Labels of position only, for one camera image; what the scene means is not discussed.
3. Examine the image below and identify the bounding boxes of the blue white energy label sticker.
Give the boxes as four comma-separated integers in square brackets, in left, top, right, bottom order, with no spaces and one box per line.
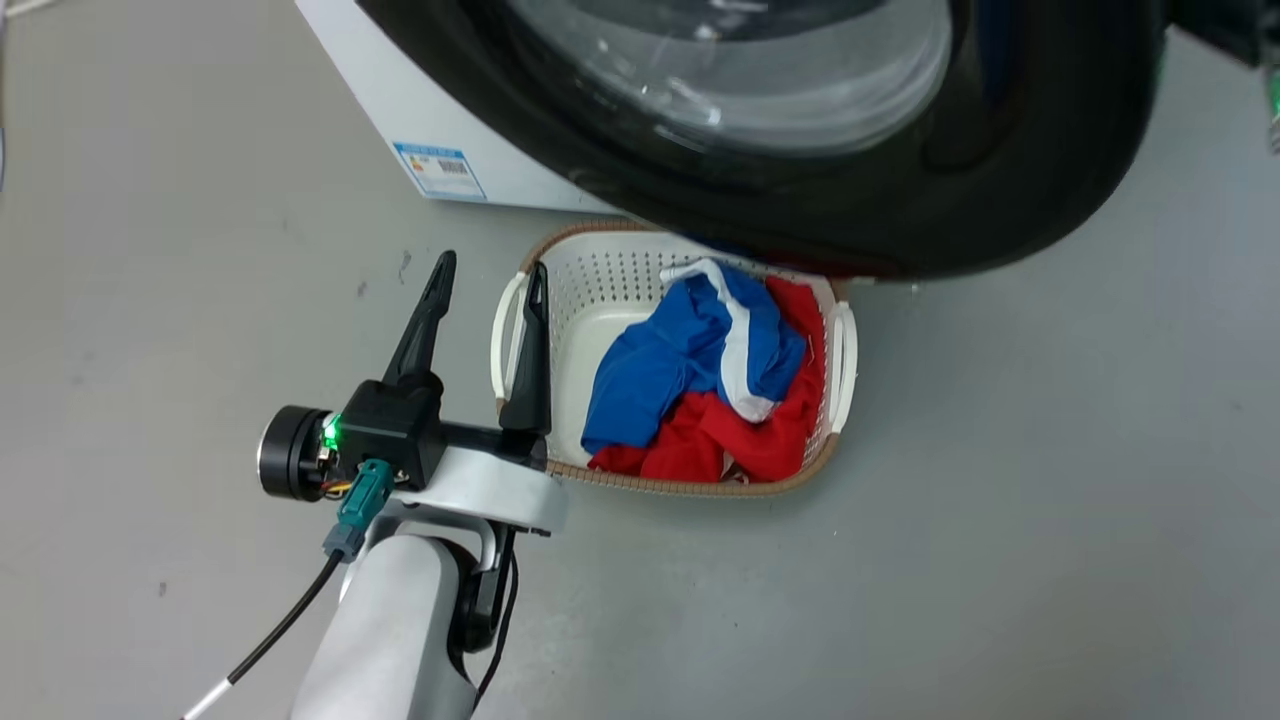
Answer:
[392,141,489,202]

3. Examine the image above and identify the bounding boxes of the black cable with teal connector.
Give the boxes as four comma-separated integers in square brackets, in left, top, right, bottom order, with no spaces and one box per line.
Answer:
[180,459,397,720]

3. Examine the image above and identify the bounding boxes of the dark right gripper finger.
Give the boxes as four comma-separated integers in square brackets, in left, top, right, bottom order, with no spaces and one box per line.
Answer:
[1168,0,1280,69]

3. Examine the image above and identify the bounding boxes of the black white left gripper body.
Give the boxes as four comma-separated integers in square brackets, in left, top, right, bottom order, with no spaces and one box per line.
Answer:
[257,374,568,539]

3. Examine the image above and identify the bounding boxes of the red garment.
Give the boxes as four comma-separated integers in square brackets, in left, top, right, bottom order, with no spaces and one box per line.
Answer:
[587,275,830,485]

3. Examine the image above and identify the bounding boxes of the white washing machine body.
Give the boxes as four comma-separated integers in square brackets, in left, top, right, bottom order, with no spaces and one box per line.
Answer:
[294,0,641,216]

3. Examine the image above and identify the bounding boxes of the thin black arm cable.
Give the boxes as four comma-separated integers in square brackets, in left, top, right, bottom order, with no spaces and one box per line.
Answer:
[468,528,522,705]

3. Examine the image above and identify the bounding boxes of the blue garment with white stripe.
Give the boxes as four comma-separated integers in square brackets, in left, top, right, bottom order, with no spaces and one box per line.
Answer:
[580,258,809,457]

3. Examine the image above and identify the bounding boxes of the black round washing machine door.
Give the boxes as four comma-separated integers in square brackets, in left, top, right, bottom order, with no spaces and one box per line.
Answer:
[355,0,1172,282]

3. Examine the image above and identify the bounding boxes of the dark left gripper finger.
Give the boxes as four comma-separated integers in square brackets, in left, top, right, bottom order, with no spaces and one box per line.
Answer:
[382,250,459,385]
[499,262,554,437]

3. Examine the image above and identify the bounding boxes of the white laundry basket brown rim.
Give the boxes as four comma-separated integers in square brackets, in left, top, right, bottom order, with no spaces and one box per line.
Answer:
[489,221,860,499]

